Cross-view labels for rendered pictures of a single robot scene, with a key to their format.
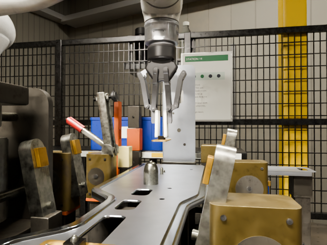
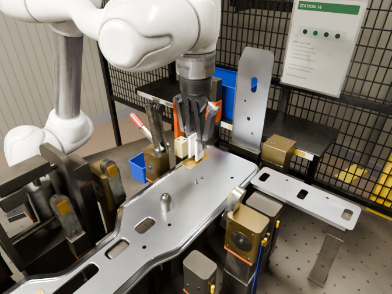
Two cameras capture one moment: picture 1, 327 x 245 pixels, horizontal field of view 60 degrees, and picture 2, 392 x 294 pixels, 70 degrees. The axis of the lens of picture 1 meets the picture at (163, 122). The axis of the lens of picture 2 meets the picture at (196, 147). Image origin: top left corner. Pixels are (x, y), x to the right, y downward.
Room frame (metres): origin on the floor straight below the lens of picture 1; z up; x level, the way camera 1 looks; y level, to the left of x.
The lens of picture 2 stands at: (0.19, -0.30, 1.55)
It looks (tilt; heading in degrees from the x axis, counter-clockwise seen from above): 34 degrees down; 29
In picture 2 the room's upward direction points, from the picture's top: straight up
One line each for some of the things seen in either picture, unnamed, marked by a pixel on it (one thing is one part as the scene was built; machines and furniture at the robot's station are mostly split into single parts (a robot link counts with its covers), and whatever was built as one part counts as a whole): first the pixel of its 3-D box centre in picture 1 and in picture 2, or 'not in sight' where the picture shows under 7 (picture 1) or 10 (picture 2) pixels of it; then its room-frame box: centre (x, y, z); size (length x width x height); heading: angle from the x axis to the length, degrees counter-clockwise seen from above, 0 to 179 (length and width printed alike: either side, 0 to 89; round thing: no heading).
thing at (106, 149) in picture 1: (107, 149); (156, 152); (0.74, 0.15, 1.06); 0.03 x 0.01 x 0.03; 80
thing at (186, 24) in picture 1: (186, 43); not in sight; (1.37, -0.11, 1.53); 0.07 x 0.07 x 0.20
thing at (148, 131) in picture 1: (131, 132); (221, 91); (1.20, 0.14, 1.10); 0.30 x 0.17 x 0.13; 82
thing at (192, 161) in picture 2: (161, 138); (196, 158); (0.74, 0.00, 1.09); 0.08 x 0.04 x 0.01; 170
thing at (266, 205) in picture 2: not in sight; (262, 238); (0.77, -0.21, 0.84); 0.12 x 0.07 x 0.28; 80
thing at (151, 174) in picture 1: (151, 175); (165, 202); (0.61, 0.03, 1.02); 0.03 x 0.03 x 0.07
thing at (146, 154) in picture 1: (134, 151); (223, 109); (1.20, 0.12, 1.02); 0.90 x 0.22 x 0.03; 80
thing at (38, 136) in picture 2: not in sight; (30, 151); (0.69, 0.77, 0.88); 0.18 x 0.16 x 0.22; 1
